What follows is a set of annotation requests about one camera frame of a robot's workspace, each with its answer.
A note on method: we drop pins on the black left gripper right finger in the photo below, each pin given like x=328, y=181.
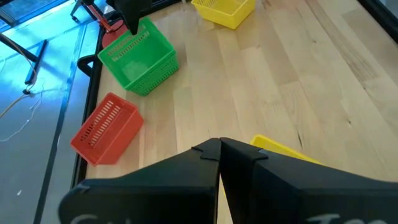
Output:
x=295, y=193

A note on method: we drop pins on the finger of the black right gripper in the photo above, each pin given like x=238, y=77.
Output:
x=122, y=9
x=140, y=11

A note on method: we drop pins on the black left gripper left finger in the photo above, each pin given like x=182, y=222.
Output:
x=161, y=193

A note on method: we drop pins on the green plastic basket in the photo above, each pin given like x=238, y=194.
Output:
x=157, y=79
x=143, y=59

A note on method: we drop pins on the yellow plastic basket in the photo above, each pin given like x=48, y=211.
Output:
x=276, y=146
x=230, y=18

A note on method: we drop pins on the red plastic basket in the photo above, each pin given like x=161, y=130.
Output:
x=124, y=137

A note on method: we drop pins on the red desk lamp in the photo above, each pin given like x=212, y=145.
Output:
x=112, y=35

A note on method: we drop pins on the black wheeled stand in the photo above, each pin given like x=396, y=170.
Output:
x=77, y=9

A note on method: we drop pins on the black desk leg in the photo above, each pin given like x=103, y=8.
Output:
x=35, y=62

